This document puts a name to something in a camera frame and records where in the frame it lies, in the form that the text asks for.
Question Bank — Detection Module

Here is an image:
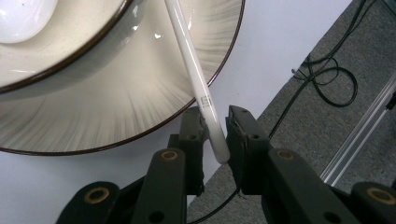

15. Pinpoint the beige bowl with brown rim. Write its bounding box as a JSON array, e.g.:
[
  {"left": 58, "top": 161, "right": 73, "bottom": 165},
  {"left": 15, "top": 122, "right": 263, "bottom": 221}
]
[{"left": 0, "top": 0, "right": 149, "bottom": 95}]

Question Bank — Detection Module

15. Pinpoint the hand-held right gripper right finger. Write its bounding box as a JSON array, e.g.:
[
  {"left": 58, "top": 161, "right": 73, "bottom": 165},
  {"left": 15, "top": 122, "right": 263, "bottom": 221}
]
[{"left": 225, "top": 105, "right": 272, "bottom": 196}]

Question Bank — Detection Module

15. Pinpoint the beige striped plate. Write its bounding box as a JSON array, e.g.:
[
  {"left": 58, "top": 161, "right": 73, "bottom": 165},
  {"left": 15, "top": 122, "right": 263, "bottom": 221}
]
[{"left": 0, "top": 0, "right": 247, "bottom": 157}]

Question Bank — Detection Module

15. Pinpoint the thin black floor cable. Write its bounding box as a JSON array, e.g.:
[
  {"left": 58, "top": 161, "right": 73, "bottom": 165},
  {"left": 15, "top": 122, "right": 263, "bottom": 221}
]
[{"left": 301, "top": 0, "right": 370, "bottom": 67}]

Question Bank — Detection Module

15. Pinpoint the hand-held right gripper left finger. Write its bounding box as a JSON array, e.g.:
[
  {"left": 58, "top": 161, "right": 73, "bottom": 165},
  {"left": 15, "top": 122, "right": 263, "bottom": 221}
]
[{"left": 167, "top": 106, "right": 209, "bottom": 197}]

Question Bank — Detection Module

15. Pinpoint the white chopstick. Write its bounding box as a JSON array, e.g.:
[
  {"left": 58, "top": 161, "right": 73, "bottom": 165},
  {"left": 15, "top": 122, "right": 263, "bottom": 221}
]
[{"left": 163, "top": 0, "right": 232, "bottom": 165}]

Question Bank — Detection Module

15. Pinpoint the aluminium rail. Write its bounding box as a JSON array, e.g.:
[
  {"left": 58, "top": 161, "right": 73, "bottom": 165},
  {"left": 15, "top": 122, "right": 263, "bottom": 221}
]
[{"left": 319, "top": 72, "right": 396, "bottom": 189}]

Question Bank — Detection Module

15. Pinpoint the looped black floor cable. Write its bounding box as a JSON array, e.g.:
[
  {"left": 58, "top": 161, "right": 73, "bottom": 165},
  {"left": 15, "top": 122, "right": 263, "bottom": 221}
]
[{"left": 186, "top": 53, "right": 360, "bottom": 224}]

